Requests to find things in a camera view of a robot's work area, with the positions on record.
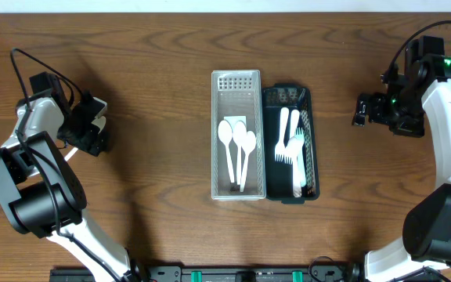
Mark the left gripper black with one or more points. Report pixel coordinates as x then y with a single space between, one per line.
90 142

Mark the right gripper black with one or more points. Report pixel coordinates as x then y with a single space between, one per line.
380 100

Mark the white utensil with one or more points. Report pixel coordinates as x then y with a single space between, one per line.
239 133
248 147
71 153

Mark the white plastic spoon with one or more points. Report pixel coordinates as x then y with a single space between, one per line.
225 135
294 151

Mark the white plastic fork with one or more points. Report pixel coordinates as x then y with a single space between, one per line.
293 124
280 146

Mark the black plastic basket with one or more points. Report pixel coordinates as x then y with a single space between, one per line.
278 174

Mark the clear plastic basket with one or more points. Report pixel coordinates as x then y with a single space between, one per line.
237 93

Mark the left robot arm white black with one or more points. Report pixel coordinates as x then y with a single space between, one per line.
39 192

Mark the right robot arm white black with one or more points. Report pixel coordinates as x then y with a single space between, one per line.
420 97

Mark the white label in clear basket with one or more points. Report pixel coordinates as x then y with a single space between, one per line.
234 119

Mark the black mounting rail front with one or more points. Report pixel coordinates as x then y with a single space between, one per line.
329 271

